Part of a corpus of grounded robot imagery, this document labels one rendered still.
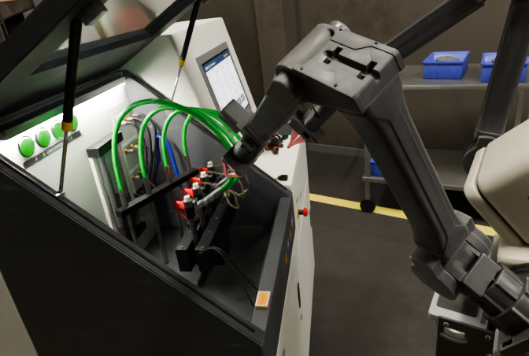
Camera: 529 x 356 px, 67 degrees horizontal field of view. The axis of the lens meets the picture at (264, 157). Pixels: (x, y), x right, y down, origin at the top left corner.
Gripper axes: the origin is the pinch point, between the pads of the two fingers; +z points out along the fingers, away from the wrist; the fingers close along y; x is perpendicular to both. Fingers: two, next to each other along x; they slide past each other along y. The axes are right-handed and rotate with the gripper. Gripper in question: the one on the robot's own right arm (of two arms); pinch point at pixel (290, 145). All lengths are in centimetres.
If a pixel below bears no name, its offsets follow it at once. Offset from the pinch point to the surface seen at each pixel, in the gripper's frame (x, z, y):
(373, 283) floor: -89, 83, -92
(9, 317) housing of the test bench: 61, 51, 22
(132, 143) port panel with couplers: 0, 42, 41
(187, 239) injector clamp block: 19.2, 37.6, 3.6
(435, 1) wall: -263, -33, -10
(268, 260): 18.5, 21.5, -17.5
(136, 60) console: -10, 22, 59
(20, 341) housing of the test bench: 61, 57, 17
